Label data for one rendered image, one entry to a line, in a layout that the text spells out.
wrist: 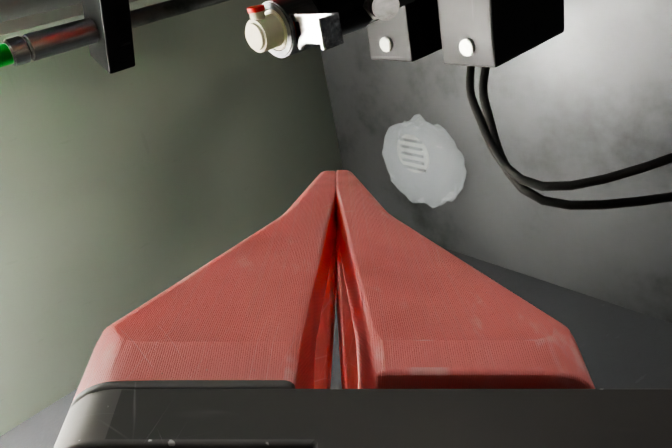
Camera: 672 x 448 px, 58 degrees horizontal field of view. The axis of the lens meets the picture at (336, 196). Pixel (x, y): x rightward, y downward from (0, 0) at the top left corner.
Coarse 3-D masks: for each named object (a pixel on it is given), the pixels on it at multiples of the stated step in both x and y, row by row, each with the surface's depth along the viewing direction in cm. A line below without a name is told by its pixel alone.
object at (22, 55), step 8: (8, 40) 39; (16, 40) 40; (0, 48) 39; (8, 48) 39; (16, 48) 39; (24, 48) 40; (0, 56) 39; (8, 56) 39; (16, 56) 39; (24, 56) 40; (0, 64) 39; (8, 64) 40; (16, 64) 40
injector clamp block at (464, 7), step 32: (416, 0) 38; (448, 0) 35; (480, 0) 33; (512, 0) 34; (544, 0) 37; (384, 32) 40; (416, 32) 39; (448, 32) 36; (480, 32) 34; (512, 32) 35; (544, 32) 37; (448, 64) 37; (480, 64) 35
